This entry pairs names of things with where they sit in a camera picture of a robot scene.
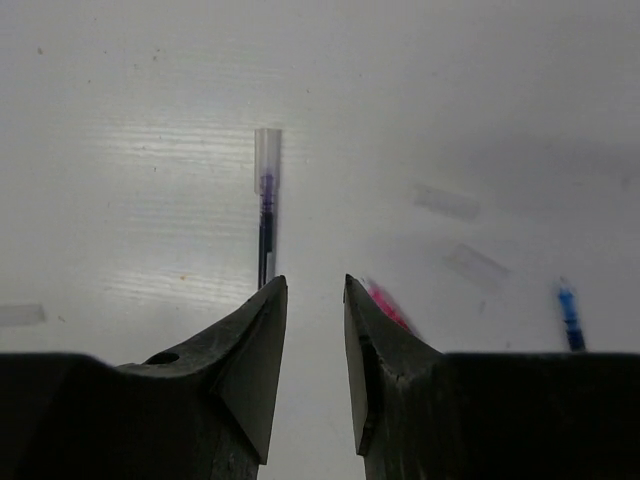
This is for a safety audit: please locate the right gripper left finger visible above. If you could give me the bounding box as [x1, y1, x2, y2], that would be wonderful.
[1, 276, 287, 479]

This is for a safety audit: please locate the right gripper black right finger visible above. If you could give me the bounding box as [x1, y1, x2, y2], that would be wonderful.
[344, 277, 639, 479]

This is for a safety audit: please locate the red pen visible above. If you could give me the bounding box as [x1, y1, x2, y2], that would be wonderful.
[364, 277, 418, 337]

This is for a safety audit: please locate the purple pen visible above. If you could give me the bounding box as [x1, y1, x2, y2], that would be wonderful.
[258, 169, 277, 289]

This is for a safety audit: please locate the dark blue pen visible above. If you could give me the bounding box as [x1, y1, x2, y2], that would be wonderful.
[557, 277, 587, 352]

